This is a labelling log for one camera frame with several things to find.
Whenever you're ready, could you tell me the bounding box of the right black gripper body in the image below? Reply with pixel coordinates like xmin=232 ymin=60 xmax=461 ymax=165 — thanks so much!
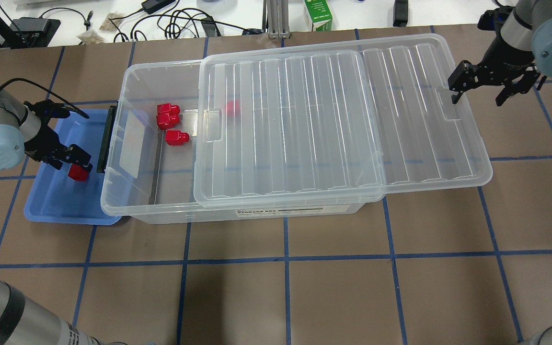
xmin=448 ymin=36 xmax=545 ymax=94

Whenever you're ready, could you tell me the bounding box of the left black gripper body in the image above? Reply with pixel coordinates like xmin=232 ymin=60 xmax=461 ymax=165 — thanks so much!
xmin=23 ymin=101 xmax=92 ymax=164

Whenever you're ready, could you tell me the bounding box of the clear plastic box lid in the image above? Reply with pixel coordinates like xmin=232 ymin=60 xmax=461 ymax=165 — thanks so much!
xmin=193 ymin=34 xmax=493 ymax=208

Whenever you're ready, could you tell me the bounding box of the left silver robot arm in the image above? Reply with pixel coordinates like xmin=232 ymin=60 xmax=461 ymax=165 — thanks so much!
xmin=0 ymin=77 xmax=93 ymax=175

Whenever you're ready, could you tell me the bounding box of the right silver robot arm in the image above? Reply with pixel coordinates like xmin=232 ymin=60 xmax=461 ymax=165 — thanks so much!
xmin=448 ymin=0 xmax=552 ymax=106

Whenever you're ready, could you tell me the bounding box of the clear plastic storage box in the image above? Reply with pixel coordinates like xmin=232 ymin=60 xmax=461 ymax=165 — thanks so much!
xmin=100 ymin=59 xmax=383 ymax=224

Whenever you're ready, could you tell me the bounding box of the blue plastic tray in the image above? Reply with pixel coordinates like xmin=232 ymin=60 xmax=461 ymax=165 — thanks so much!
xmin=24 ymin=109 xmax=121 ymax=226

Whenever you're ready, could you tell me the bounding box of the green white carton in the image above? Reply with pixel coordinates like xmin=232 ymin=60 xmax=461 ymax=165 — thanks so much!
xmin=303 ymin=0 xmax=334 ymax=32

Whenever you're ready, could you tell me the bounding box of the black power adapter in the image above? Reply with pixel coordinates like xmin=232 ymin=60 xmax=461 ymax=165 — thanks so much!
xmin=141 ymin=0 xmax=176 ymax=15

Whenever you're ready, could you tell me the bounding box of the black braided cable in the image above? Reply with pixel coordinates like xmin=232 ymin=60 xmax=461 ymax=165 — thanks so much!
xmin=0 ymin=78 xmax=90 ymax=119

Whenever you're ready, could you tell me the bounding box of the aluminium frame post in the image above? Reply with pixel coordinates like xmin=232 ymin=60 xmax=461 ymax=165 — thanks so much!
xmin=263 ymin=0 xmax=290 ymax=39

